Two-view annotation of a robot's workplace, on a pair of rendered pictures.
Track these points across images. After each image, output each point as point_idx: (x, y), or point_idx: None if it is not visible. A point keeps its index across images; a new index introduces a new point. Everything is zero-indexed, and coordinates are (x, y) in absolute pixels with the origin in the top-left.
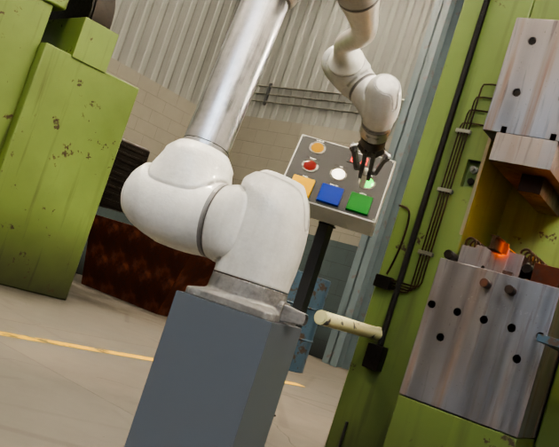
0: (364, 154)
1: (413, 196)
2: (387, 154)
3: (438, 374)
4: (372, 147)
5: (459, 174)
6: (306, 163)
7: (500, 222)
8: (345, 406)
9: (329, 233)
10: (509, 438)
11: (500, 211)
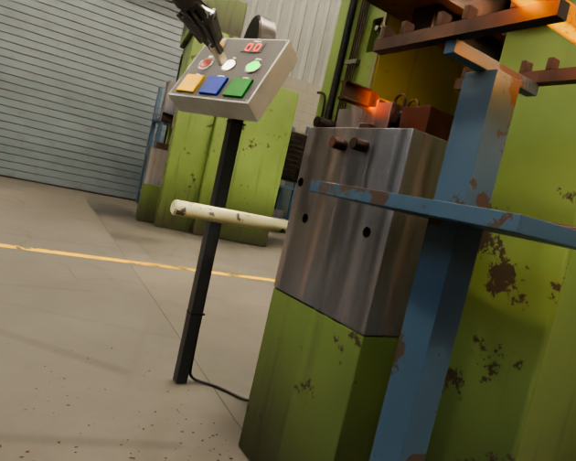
0: (189, 18)
1: (330, 79)
2: (208, 10)
3: (302, 262)
4: (178, 2)
5: (365, 39)
6: (202, 62)
7: (451, 95)
8: None
9: (237, 130)
10: (356, 336)
11: (447, 82)
